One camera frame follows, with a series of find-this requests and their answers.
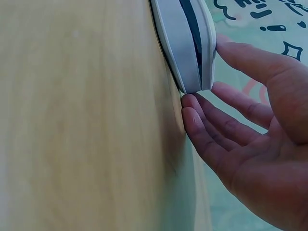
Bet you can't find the white case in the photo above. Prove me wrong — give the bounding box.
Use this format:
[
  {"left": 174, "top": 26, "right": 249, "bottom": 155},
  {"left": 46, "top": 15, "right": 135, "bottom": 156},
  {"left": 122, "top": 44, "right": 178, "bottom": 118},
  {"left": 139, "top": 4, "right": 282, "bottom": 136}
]
[{"left": 149, "top": 0, "right": 218, "bottom": 95}]

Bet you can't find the person's right hand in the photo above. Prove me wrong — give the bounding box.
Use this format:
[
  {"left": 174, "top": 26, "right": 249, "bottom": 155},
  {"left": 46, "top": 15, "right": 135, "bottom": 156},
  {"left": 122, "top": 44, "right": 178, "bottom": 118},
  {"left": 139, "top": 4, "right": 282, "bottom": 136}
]
[{"left": 181, "top": 41, "right": 308, "bottom": 231}]

